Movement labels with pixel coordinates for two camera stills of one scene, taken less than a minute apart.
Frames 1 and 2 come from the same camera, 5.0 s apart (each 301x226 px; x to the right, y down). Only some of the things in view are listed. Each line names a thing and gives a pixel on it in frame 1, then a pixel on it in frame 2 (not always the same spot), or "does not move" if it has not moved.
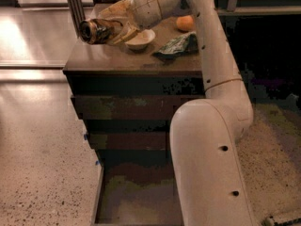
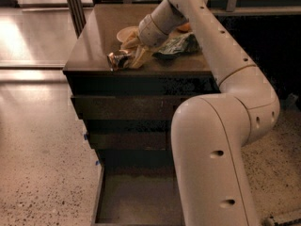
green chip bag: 183,45 does not move
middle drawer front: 131,141 does not move
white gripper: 145,8 -> 147,32
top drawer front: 132,106 does not move
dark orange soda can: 98,30 -> 117,62
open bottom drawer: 136,193 does not move
